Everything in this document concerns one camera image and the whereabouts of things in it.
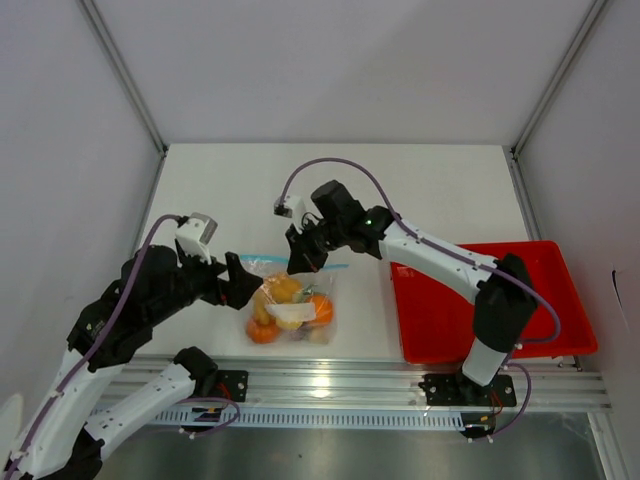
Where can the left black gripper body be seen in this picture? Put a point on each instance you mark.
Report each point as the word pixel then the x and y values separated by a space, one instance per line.
pixel 196 279

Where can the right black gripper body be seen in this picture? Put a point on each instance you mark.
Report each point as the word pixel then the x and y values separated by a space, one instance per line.
pixel 331 233

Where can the yellow toy ginger root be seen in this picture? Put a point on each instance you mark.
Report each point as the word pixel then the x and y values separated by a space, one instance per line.
pixel 278 288

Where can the orange toy pumpkin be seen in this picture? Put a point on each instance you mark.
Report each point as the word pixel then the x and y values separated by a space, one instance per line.
pixel 261 334

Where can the clear zip top bag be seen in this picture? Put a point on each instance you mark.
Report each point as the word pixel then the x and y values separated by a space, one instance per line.
pixel 326 280

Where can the toy orange fruit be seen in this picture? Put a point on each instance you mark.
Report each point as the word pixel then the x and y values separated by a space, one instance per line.
pixel 324 311

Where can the white toy eggplant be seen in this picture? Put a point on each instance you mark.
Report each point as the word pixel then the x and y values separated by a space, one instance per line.
pixel 304 294

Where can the yellow toy pepper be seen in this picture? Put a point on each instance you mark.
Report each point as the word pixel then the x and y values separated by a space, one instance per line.
pixel 289 323

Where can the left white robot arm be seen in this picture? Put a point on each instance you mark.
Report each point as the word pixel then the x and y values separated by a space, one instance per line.
pixel 66 439

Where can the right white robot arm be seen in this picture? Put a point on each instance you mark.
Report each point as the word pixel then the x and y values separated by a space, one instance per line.
pixel 499 290

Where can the red plastic tray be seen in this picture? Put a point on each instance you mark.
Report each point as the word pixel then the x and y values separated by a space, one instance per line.
pixel 435 323

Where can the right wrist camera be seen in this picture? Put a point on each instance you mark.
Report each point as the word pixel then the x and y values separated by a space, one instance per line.
pixel 291 207

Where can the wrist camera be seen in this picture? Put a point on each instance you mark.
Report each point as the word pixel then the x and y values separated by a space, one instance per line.
pixel 193 236
pixel 291 207

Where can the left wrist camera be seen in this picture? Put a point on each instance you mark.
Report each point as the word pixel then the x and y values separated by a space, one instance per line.
pixel 193 236

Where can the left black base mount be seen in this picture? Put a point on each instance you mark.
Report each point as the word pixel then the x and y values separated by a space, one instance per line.
pixel 229 384

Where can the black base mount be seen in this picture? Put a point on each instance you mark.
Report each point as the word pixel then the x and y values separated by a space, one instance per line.
pixel 454 389
pixel 229 384

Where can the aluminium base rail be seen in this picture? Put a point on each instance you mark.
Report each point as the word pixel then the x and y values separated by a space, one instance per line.
pixel 393 385

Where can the white slotted cable duct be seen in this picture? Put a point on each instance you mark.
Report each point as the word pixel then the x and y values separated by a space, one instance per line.
pixel 413 420

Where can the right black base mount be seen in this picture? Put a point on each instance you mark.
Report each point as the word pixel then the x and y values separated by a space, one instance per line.
pixel 454 389

